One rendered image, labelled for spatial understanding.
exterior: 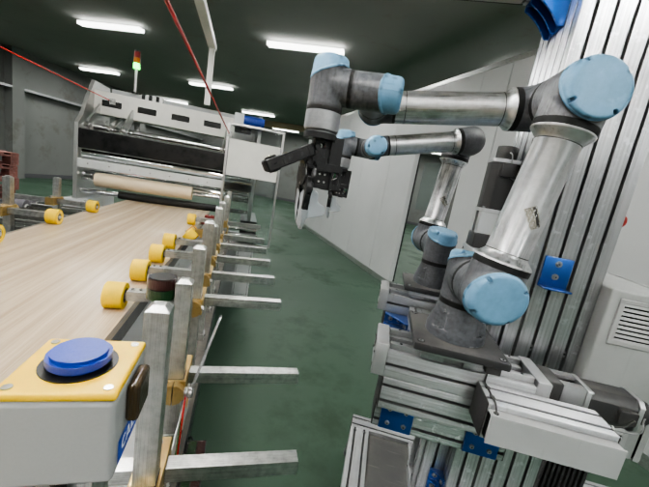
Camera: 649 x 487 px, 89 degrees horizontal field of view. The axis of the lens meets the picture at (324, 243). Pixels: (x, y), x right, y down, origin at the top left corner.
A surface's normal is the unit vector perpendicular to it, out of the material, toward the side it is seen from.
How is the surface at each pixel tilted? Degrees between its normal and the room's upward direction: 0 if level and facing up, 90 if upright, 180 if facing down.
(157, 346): 90
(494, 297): 97
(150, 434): 90
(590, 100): 84
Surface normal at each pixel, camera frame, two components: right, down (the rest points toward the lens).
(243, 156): 0.23, 0.22
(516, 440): -0.19, 0.15
